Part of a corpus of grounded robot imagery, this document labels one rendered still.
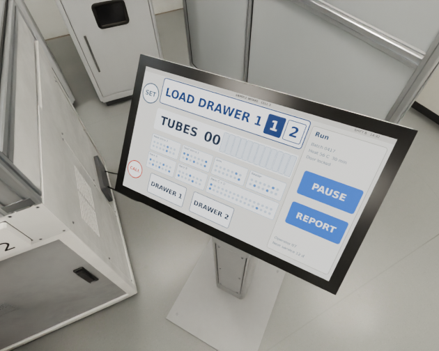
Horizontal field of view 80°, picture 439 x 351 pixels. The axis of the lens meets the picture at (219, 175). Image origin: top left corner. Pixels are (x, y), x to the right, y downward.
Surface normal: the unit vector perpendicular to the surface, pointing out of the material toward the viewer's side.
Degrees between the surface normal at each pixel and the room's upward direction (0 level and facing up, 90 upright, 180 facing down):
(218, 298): 3
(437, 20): 90
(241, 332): 3
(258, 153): 50
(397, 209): 0
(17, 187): 90
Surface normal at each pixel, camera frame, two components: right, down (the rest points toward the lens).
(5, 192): 0.41, 0.72
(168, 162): -0.36, 0.16
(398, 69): -0.88, 0.39
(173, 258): -0.02, -0.60
